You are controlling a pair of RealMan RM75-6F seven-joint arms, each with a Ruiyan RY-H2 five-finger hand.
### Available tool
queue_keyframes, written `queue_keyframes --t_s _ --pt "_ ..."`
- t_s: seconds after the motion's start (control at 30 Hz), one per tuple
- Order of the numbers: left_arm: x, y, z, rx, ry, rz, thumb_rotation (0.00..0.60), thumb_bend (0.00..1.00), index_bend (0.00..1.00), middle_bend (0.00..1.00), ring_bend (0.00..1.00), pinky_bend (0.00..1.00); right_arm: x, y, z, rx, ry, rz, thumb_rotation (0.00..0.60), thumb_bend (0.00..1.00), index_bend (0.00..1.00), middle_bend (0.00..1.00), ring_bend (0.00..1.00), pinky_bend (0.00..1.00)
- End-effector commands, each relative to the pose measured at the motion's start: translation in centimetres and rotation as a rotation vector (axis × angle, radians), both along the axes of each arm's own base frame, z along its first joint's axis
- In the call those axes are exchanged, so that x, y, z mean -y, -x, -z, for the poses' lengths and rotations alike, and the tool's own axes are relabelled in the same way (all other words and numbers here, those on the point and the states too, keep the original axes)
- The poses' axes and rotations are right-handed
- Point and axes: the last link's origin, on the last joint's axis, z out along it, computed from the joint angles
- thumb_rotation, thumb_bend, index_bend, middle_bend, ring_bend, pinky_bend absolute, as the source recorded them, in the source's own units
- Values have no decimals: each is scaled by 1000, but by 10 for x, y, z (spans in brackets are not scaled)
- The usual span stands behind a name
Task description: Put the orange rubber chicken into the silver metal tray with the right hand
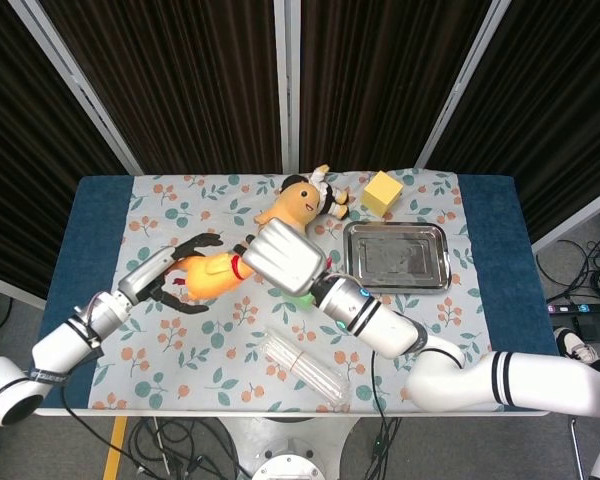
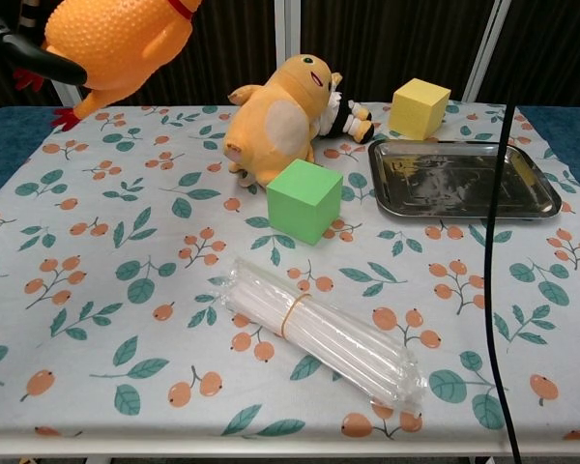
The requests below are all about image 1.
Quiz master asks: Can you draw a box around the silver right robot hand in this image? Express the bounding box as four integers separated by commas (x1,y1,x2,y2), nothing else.
232,219,327,297

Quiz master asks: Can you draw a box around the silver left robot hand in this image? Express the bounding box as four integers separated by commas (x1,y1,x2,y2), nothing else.
117,232,225,314

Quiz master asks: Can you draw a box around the orange rubber chicken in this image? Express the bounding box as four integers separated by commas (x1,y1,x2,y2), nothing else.
167,249,254,302

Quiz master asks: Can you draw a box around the rectangular metal tray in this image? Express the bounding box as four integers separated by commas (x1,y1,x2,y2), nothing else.
343,220,452,295

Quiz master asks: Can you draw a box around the green foam cube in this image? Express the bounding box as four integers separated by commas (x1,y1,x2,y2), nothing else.
281,291,317,310

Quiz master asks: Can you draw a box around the blue table cover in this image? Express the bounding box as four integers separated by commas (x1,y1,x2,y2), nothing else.
19,173,571,414

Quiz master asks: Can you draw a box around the orange plush doll toy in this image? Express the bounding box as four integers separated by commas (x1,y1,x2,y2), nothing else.
281,163,351,221

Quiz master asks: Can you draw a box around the floral tablecloth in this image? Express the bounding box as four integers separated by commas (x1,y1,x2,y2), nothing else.
87,169,506,414

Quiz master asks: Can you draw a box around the yellow foam cube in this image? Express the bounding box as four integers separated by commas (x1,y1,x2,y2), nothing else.
362,170,405,219

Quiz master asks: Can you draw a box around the bundle of clear wrapped straws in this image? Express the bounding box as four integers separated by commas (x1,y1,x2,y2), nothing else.
263,327,352,407

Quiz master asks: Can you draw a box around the dark partition screen panel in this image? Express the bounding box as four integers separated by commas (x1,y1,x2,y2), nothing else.
414,0,600,254
0,0,144,301
274,0,511,171
7,0,301,176

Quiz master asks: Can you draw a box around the yellow floor tape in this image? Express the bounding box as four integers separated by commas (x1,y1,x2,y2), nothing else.
102,417,130,480

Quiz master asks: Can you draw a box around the white black sneaker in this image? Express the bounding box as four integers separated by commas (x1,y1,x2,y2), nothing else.
553,327,600,365

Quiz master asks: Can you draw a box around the black power strip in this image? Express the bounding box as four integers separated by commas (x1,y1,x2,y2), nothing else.
547,301,600,317

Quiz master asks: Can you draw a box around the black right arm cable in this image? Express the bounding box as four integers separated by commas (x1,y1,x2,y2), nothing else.
370,349,388,417

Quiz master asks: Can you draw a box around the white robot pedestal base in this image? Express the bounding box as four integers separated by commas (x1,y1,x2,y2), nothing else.
218,414,362,480

